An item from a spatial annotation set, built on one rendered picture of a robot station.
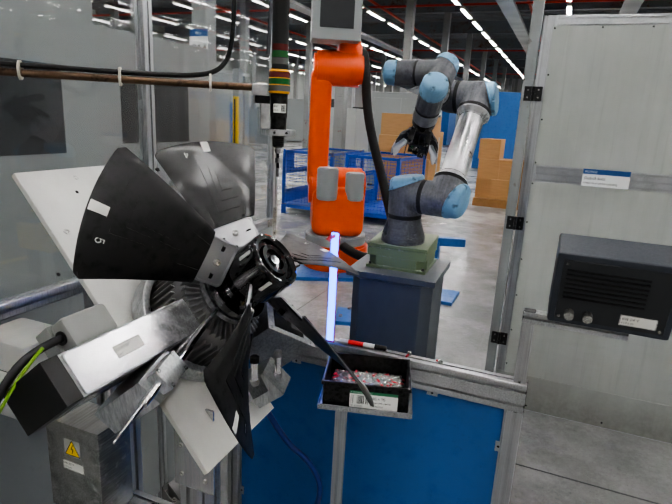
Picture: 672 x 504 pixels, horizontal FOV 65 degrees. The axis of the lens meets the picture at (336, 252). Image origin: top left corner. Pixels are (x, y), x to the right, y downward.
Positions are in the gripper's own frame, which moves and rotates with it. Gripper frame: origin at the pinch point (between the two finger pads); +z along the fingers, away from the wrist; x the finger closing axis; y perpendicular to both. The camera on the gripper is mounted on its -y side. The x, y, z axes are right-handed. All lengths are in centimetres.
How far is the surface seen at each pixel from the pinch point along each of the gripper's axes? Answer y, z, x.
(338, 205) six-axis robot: -159, 277, -48
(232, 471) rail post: 103, 59, -33
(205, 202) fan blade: 62, -43, -42
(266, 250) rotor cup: 71, -46, -25
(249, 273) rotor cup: 77, -47, -27
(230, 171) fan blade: 53, -42, -40
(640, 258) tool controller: 47, -39, 52
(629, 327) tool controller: 57, -27, 56
